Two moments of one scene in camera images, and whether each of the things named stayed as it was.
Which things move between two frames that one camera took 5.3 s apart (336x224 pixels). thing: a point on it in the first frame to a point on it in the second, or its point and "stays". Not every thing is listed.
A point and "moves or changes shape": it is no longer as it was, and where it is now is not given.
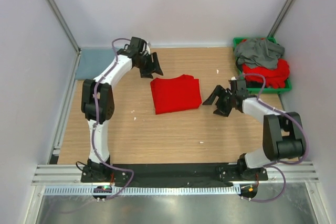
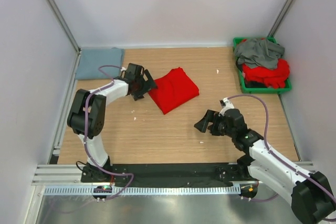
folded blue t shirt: (93, 61) stays
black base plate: (172, 173) stays
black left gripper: (156, 68) to (138, 95)
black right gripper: (218, 91) to (202, 124)
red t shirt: (173, 94) moves or changes shape
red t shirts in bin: (276, 77) stays
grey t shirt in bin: (259, 52) stays
